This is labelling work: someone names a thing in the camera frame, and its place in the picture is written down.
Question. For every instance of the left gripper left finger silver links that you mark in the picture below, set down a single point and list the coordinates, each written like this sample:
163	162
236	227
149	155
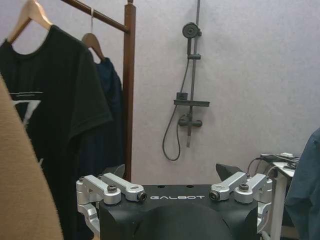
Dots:
93	183

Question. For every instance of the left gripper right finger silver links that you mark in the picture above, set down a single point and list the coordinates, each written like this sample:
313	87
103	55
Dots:
252	186

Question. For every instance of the blue denim garment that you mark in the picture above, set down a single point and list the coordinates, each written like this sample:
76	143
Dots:
305	187

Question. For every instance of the tan brown garment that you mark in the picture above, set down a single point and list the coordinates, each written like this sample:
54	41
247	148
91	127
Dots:
22	162

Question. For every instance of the navy blue garment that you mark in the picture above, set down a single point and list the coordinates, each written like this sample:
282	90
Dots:
112	105

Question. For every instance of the wooden hanger with white hook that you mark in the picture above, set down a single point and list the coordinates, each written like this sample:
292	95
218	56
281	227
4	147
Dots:
93	42

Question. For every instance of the wooden hanger with black shirt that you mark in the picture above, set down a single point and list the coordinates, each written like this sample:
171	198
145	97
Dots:
37	15

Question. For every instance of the white desk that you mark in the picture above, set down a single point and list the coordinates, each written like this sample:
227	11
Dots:
280	180

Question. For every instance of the small white device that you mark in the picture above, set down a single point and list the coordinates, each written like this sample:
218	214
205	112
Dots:
286	154

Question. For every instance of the dark shower mixer tap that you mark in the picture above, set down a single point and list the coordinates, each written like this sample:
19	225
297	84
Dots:
191	121

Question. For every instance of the black printed T-shirt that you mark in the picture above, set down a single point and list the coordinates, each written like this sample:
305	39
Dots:
57	100

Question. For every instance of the brown wooden clothes rack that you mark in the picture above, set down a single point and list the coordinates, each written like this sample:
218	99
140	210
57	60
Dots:
130	100

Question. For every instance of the dark shower shelf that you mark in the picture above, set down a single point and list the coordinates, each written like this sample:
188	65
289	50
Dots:
192	103

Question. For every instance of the small black box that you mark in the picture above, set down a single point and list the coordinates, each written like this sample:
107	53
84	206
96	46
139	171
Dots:
181	96

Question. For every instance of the dark round shower head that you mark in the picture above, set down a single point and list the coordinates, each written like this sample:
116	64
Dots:
190	30

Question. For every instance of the dark shower riser rail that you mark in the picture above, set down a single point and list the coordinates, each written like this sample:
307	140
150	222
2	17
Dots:
195	75

